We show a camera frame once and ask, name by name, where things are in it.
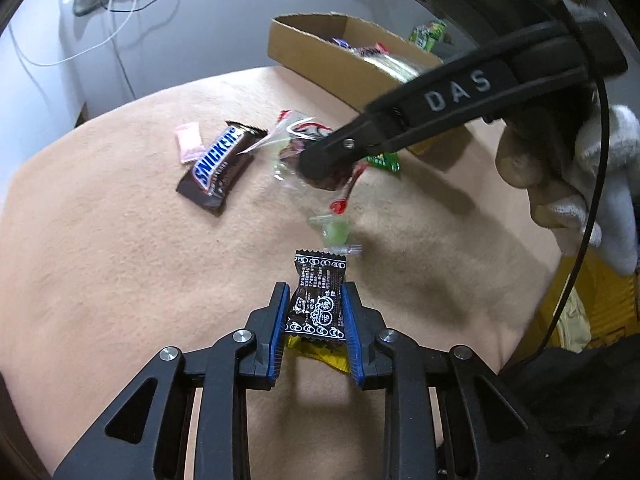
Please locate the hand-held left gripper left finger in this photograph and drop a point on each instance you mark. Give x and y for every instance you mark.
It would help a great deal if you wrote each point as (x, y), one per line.
(275, 345)

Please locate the green carton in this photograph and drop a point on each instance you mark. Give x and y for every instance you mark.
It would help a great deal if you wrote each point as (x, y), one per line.
(427, 35)

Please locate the red and white packet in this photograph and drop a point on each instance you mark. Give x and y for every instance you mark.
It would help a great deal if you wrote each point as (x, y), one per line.
(370, 50)

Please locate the green candy packet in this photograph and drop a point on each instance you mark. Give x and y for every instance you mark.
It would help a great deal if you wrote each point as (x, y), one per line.
(382, 161)

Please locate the blue candy wrapper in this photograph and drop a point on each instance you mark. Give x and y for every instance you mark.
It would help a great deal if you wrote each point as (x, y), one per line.
(339, 41)

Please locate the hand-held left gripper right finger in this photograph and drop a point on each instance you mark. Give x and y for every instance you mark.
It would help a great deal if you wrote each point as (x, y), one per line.
(352, 345)

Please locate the person's right hand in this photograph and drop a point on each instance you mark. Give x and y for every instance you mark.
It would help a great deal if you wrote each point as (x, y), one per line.
(550, 160)

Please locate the brown chocolate bar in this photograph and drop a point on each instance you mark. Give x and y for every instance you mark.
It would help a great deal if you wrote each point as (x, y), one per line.
(220, 165)

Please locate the clear yellowish wafer pack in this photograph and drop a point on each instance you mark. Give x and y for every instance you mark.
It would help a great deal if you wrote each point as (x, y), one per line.
(400, 66)

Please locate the pink candy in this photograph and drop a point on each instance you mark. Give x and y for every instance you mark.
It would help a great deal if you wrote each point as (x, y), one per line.
(189, 142)

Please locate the person's dark clothing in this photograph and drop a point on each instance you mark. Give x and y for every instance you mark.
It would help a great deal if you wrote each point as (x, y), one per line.
(575, 400)

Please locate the cardboard box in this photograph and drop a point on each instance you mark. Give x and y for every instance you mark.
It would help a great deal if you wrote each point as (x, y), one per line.
(310, 50)

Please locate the black candy packet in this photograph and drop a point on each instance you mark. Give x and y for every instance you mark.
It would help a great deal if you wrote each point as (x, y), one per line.
(315, 295)

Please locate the beige tablecloth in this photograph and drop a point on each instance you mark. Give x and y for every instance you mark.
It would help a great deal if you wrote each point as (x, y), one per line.
(125, 285)

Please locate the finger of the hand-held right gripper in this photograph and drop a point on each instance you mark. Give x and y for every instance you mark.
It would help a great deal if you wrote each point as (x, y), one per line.
(350, 145)

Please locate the clear packet with red print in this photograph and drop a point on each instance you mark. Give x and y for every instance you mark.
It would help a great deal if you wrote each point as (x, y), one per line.
(292, 135)

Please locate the yellow candy packet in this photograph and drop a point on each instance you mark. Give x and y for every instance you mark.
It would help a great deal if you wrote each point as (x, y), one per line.
(320, 352)

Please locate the green jelly candy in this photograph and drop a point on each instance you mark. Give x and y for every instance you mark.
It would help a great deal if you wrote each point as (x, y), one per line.
(335, 232)

